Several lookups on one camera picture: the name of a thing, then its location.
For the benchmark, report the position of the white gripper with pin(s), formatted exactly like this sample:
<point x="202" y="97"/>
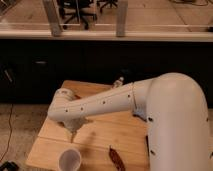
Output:
<point x="73" y="126"/>

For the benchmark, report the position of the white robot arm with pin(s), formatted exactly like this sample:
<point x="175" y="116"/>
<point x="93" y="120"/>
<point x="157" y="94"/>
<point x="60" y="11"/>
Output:
<point x="174" y="107"/>

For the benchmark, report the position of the wooden table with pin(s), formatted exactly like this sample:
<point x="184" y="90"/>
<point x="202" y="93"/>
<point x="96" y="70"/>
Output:
<point x="120" y="131"/>

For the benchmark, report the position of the small white tube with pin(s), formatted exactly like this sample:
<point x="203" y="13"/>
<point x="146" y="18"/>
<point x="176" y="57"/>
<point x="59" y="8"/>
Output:
<point x="119" y="82"/>

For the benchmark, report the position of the blue grey small object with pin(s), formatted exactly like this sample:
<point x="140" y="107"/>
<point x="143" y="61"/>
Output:
<point x="140" y="114"/>

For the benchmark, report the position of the black device on floor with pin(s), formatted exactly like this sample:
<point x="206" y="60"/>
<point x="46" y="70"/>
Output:
<point x="9" y="166"/>

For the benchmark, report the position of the black office chair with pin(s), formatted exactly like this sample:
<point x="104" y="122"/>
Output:
<point x="107" y="2"/>
<point x="70" y="9"/>

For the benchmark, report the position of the left grey table leg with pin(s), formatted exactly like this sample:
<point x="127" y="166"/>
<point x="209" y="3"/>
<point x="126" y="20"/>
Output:
<point x="52" y="17"/>

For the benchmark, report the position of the grey table leg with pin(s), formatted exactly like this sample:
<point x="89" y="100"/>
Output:
<point x="121" y="17"/>
<point x="52" y="17"/>

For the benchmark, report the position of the right grey table leg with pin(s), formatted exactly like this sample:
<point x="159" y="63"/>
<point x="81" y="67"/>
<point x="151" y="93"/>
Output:
<point x="121" y="17"/>

